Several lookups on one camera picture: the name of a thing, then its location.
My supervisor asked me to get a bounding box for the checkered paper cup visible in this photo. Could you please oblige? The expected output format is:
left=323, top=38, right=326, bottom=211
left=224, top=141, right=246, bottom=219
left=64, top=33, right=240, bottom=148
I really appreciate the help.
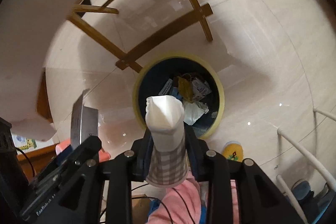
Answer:
left=145, top=96, right=188, bottom=188

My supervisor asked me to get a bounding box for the silver cardboard box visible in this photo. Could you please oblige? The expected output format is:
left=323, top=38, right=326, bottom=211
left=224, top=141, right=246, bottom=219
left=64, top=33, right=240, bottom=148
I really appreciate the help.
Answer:
left=70, top=89, right=98, bottom=149

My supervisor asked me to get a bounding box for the yellow rimmed trash bin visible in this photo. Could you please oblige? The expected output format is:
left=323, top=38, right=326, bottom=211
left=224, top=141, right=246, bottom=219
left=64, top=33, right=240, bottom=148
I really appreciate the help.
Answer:
left=133, top=53, right=225, bottom=139

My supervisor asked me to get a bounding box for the yellow embroidered slipper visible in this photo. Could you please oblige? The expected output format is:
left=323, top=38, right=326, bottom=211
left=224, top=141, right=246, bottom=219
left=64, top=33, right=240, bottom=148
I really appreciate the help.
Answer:
left=222, top=141, right=244, bottom=162

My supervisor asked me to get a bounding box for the white metal rack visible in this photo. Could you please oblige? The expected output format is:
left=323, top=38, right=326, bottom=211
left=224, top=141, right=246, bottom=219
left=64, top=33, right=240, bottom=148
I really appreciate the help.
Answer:
left=275, top=107, right=336, bottom=224

